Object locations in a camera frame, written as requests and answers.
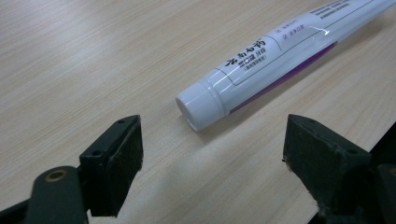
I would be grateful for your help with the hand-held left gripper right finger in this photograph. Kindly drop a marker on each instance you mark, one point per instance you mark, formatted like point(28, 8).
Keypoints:
point(323, 161)

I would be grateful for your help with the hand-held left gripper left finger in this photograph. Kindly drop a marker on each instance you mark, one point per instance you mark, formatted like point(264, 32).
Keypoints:
point(109, 168)

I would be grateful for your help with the white toothpaste tube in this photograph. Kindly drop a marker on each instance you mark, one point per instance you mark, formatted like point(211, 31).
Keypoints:
point(249, 74)

